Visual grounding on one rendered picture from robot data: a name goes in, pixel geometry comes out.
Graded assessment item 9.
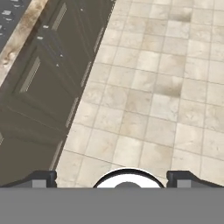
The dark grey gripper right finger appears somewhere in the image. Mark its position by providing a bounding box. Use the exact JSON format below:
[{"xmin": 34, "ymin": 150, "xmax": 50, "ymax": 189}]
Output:
[{"xmin": 165, "ymin": 170, "xmax": 224, "ymax": 189}]

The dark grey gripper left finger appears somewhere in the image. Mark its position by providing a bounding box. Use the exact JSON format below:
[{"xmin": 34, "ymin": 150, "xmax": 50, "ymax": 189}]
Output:
[{"xmin": 0, "ymin": 170, "xmax": 58, "ymax": 189}]

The dark brown cabinet door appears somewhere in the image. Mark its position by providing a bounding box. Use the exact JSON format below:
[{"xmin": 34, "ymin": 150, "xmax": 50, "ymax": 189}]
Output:
[
  {"xmin": 43, "ymin": 0, "xmax": 117, "ymax": 64},
  {"xmin": 0, "ymin": 27, "xmax": 95, "ymax": 132},
  {"xmin": 0, "ymin": 97, "xmax": 77, "ymax": 188}
]

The round white black-rimmed disc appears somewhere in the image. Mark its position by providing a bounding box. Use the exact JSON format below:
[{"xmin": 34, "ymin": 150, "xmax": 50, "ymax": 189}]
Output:
[{"xmin": 92, "ymin": 167, "xmax": 165, "ymax": 189}]

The dark grey hob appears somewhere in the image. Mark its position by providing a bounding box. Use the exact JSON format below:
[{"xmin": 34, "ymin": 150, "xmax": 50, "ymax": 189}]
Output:
[{"xmin": 0, "ymin": 0, "xmax": 32, "ymax": 54}]

